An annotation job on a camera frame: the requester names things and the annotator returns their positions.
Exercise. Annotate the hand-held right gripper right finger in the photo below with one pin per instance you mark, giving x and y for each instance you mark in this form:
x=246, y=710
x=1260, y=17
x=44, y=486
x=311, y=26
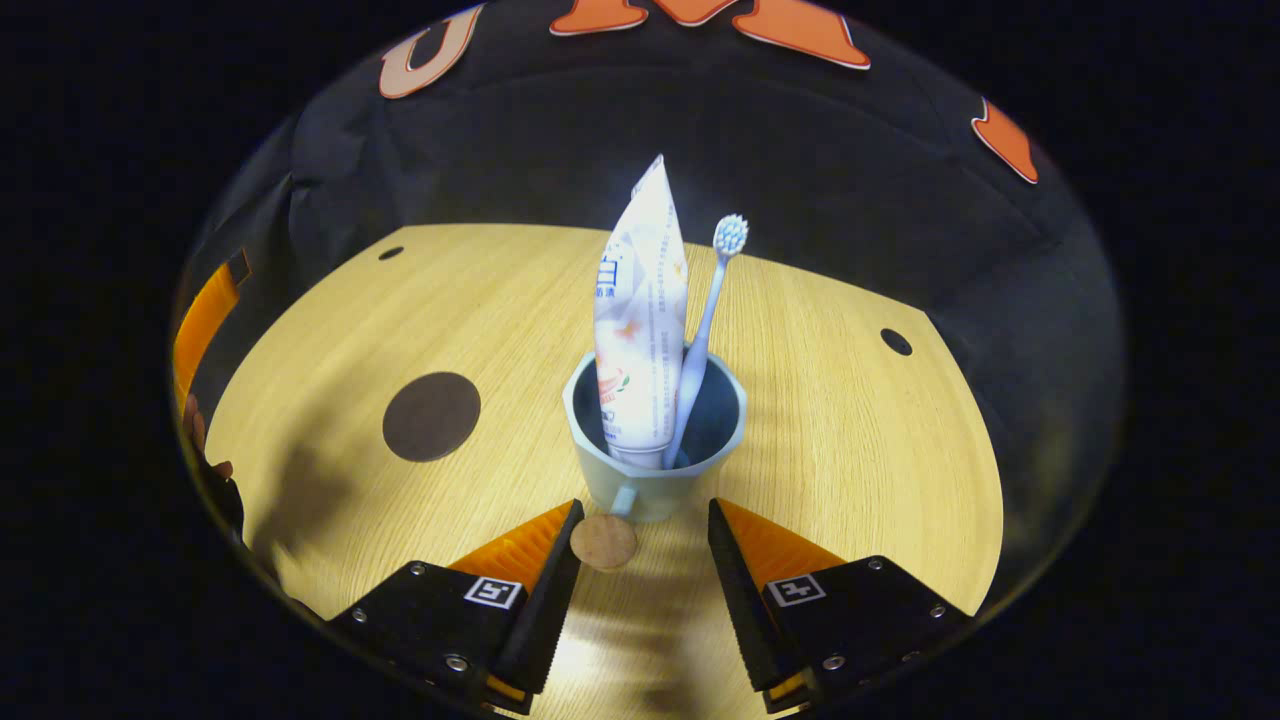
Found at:
x=735, y=600

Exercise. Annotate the white toothpaste tube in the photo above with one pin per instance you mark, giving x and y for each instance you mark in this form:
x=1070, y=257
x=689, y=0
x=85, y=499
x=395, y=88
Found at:
x=640, y=320

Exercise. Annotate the white toothbrush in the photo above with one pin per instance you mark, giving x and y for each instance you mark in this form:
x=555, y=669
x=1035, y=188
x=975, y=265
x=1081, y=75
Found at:
x=705, y=330

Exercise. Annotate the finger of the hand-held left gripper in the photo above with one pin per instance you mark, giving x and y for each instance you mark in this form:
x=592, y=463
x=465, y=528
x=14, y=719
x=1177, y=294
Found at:
x=200, y=325

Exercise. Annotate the dark round coaster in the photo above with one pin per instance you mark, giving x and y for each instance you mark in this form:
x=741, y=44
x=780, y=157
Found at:
x=432, y=417

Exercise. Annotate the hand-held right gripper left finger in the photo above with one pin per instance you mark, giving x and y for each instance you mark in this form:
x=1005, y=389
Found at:
x=550, y=600

